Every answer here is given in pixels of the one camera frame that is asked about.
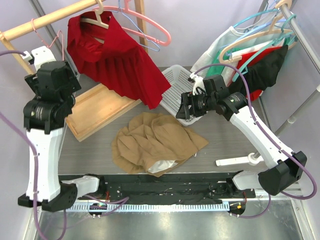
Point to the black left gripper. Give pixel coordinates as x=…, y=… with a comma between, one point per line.
x=33, y=80

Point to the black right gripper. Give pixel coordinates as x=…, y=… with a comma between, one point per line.
x=187, y=99

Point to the tan cloth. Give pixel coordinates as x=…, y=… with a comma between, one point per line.
x=154, y=143

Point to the red skirt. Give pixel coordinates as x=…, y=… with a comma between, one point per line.
x=113, y=58

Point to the pink wire hanger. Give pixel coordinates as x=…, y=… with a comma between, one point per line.
x=59, y=38

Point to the beige plastic hanger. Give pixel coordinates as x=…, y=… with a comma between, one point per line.
x=97, y=21

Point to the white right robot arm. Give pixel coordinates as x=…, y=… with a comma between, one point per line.
x=284, y=166

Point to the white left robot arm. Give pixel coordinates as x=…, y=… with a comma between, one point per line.
x=44, y=121

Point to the beige hanger on metal rack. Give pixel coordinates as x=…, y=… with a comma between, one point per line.
x=250, y=40

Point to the thick pink plastic hanger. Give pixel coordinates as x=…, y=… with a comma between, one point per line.
x=125, y=6

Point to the teal plastic hanger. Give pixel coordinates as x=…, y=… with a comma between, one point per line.
x=289, y=39

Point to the light blue hanger on rack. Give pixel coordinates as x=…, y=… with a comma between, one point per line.
x=271, y=15

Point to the white mesh basket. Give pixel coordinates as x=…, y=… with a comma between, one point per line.
x=177, y=76

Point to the wooden clothes rack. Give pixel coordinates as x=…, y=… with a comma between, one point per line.
x=98, y=106

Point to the white garment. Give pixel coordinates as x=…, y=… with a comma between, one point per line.
x=211, y=55

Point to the red garment on rack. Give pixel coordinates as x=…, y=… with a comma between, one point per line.
x=254, y=95

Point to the black garment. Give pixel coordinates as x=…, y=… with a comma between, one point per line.
x=264, y=73

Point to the metal clothes rack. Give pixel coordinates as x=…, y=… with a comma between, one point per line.
x=295, y=94

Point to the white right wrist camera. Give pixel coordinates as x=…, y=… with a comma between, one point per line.
x=196, y=81

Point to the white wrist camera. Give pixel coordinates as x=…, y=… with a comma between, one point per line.
x=38, y=57
x=196, y=81

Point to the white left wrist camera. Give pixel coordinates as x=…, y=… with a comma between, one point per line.
x=38, y=57

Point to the blue wire hanger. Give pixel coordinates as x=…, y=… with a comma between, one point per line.
x=141, y=27

